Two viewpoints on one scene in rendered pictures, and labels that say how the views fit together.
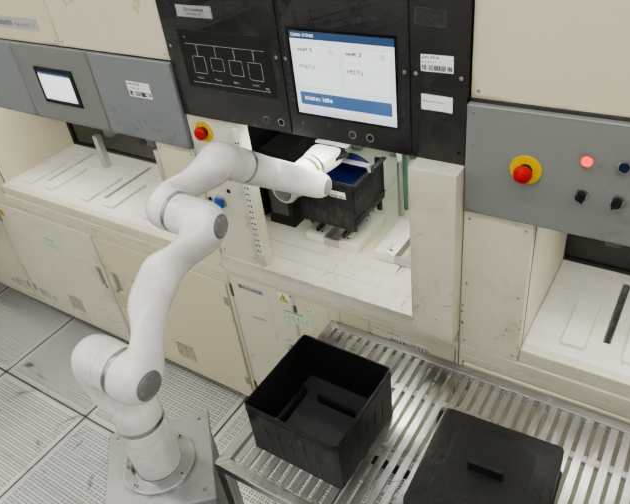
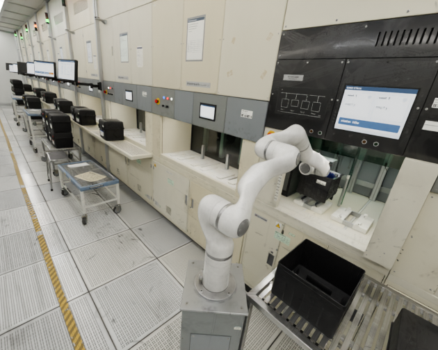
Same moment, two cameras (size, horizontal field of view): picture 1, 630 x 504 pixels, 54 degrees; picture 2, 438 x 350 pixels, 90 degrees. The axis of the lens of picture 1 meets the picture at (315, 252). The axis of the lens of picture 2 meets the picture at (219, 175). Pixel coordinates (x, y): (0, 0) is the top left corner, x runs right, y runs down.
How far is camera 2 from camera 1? 0.74 m
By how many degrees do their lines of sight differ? 17
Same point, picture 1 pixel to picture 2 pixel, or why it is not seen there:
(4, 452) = (117, 262)
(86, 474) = (150, 285)
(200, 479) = (238, 301)
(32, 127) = (179, 137)
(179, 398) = not seen: hidden behind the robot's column
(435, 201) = (417, 180)
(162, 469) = (220, 286)
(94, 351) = (216, 200)
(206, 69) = (287, 105)
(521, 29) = not seen: outside the picture
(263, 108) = (311, 125)
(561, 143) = not seen: outside the picture
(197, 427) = (236, 271)
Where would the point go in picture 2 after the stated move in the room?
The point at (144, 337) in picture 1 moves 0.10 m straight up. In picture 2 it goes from (247, 200) to (252, 176)
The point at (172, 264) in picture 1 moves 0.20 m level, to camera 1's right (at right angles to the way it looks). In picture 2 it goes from (269, 169) to (318, 176)
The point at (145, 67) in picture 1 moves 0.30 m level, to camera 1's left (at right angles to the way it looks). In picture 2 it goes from (254, 103) to (211, 98)
